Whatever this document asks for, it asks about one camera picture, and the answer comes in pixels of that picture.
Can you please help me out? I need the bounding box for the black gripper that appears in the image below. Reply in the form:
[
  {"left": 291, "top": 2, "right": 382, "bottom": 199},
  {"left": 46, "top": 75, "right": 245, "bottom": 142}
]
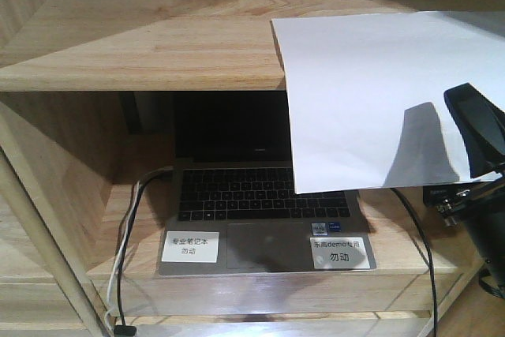
[{"left": 422, "top": 83, "right": 504, "bottom": 226}]

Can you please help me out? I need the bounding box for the white paper sheet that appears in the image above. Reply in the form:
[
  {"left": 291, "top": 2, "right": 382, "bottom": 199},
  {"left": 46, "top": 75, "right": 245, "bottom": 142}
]
[{"left": 272, "top": 11, "right": 504, "bottom": 193}]

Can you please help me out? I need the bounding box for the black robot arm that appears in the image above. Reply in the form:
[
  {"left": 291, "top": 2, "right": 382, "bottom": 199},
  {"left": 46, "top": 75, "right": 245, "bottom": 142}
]
[{"left": 423, "top": 84, "right": 504, "bottom": 298}]

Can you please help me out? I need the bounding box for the white sticker right palmrest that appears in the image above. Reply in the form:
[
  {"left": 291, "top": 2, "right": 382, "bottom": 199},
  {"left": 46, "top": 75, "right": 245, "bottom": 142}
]
[{"left": 310, "top": 237, "right": 372, "bottom": 270}]

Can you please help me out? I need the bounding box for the white sticker palmrest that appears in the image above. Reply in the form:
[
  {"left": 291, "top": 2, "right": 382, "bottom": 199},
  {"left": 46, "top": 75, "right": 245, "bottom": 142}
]
[
  {"left": 161, "top": 230, "right": 219, "bottom": 264},
  {"left": 310, "top": 237, "right": 372, "bottom": 270}
]

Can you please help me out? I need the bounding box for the grey laptop computer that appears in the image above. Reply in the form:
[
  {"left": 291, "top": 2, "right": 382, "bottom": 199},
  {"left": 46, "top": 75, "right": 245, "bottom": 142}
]
[{"left": 159, "top": 91, "right": 376, "bottom": 275}]

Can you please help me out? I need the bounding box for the white sticker left palmrest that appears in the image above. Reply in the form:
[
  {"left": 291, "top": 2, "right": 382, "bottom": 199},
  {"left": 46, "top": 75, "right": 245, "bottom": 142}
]
[{"left": 161, "top": 230, "right": 219, "bottom": 264}]

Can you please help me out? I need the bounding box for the wooden shelf unit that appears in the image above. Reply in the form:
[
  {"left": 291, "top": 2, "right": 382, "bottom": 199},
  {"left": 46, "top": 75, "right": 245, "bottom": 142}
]
[{"left": 1, "top": 0, "right": 504, "bottom": 336}]

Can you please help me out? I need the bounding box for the black laptop cable right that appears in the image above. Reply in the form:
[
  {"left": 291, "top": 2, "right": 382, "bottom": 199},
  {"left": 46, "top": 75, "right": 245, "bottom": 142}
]
[{"left": 389, "top": 187, "right": 440, "bottom": 337}]

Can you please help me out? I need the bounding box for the black laptop cable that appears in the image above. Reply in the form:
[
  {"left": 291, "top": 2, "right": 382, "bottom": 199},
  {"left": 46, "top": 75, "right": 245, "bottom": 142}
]
[
  {"left": 115, "top": 167, "right": 174, "bottom": 337},
  {"left": 389, "top": 187, "right": 440, "bottom": 337}
]

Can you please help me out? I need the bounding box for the black laptop cable left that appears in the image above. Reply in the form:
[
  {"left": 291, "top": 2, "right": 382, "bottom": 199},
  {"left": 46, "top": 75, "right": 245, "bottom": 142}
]
[{"left": 115, "top": 167, "right": 174, "bottom": 337}]

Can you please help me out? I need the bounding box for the white laptop cable left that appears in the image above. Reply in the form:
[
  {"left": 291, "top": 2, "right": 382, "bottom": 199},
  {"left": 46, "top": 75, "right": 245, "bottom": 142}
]
[{"left": 103, "top": 166, "right": 174, "bottom": 334}]

